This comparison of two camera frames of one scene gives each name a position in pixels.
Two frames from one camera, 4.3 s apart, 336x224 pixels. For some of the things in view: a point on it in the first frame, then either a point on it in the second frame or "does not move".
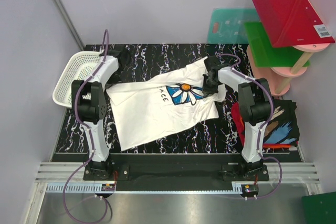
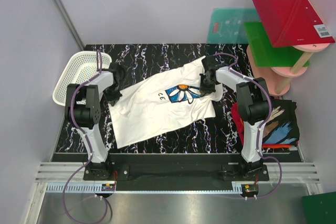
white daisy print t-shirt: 145,110 does not move
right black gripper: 208,85 does not move
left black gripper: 125,57 to 113,95
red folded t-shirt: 240,126 does not move
